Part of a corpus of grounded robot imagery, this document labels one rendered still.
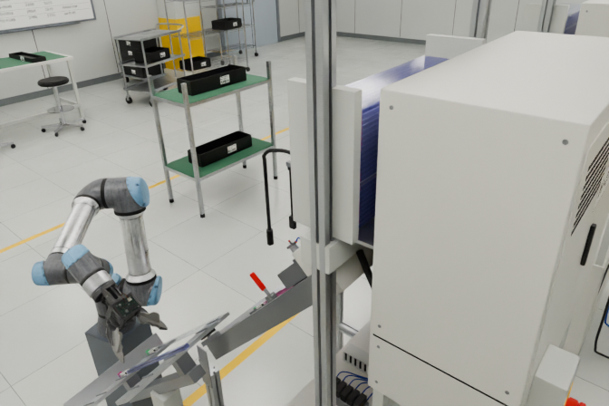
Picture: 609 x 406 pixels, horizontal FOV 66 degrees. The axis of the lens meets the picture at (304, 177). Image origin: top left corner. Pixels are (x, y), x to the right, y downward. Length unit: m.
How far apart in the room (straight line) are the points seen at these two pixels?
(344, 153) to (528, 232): 0.34
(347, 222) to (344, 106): 0.24
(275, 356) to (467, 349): 1.78
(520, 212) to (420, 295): 0.28
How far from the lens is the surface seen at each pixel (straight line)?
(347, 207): 0.93
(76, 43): 8.49
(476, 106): 0.75
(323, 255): 1.00
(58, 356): 3.01
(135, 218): 1.88
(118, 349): 1.42
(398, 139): 0.83
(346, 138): 0.87
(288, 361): 2.63
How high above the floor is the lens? 1.94
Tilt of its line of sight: 26 degrees down
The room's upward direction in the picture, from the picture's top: 2 degrees counter-clockwise
